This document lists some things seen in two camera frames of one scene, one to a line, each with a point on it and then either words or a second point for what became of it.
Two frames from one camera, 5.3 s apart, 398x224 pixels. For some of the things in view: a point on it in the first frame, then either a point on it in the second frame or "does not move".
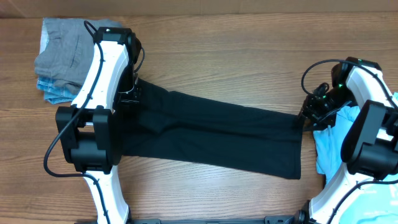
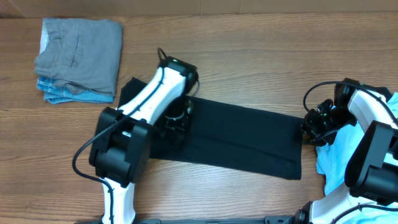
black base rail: (268, 219) does not move
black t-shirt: (198, 129) does not move
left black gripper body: (129, 92) → (175, 120)
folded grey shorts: (66, 49) does not move
